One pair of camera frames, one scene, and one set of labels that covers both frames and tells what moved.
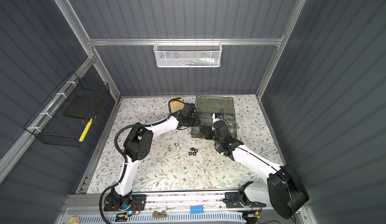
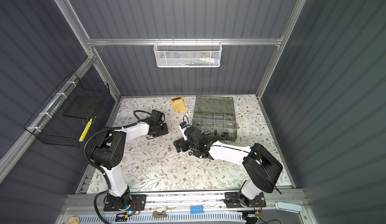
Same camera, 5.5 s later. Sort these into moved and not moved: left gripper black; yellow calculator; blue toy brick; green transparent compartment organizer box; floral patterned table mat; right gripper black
Moved: left gripper black; right gripper black
Not moved: green transparent compartment organizer box; floral patterned table mat; yellow calculator; blue toy brick
